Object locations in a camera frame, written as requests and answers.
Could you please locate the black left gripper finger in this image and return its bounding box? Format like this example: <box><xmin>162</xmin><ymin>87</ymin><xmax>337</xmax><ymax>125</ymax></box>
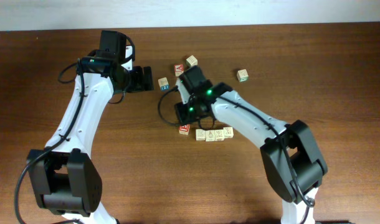
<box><xmin>143</xmin><ymin>67</ymin><xmax>154</xmax><ymax>91</ymax></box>
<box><xmin>132</xmin><ymin>67</ymin><xmax>143</xmax><ymax>93</ymax></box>

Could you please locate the red E wooden block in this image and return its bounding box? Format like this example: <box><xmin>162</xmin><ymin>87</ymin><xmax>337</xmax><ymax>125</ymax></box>
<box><xmin>178</xmin><ymin>124</ymin><xmax>190</xmax><ymax>135</ymax></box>

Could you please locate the blue D wooden block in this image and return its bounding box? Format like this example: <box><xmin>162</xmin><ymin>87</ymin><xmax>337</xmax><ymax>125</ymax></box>
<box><xmin>196</xmin><ymin>129</ymin><xmax>206</xmax><ymax>141</ymax></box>

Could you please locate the green B wooden block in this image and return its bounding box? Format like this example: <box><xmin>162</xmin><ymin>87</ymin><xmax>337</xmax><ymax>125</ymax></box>
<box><xmin>214</xmin><ymin>129</ymin><xmax>225</xmax><ymax>141</ymax></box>

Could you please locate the bird picture wooden block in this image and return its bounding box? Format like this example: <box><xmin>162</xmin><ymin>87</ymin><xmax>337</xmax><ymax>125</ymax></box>
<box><xmin>223</xmin><ymin>127</ymin><xmax>234</xmax><ymax>138</ymax></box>

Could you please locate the green V wooden block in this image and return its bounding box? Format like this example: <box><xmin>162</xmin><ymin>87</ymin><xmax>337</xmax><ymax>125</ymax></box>
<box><xmin>237</xmin><ymin>69</ymin><xmax>249</xmax><ymax>82</ymax></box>

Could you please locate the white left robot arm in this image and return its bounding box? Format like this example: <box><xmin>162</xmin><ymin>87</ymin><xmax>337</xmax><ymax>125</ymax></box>
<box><xmin>22</xmin><ymin>30</ymin><xmax>153</xmax><ymax>223</ymax></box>

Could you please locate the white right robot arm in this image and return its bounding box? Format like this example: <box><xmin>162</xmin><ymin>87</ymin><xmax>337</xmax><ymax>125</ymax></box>
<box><xmin>174</xmin><ymin>66</ymin><xmax>328</xmax><ymax>223</ymax></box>

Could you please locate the blue H wooden block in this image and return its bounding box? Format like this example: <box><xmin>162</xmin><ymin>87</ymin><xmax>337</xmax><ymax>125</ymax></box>
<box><xmin>158</xmin><ymin>77</ymin><xmax>169</xmax><ymax>91</ymax></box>

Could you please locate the red A wooden block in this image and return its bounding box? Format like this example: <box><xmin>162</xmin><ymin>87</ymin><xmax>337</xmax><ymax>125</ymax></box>
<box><xmin>174</xmin><ymin>64</ymin><xmax>184</xmax><ymax>77</ymax></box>

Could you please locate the plain top wooden block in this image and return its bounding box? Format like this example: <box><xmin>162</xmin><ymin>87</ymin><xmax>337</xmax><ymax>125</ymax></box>
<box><xmin>186</xmin><ymin>55</ymin><xmax>198</xmax><ymax>67</ymax></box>

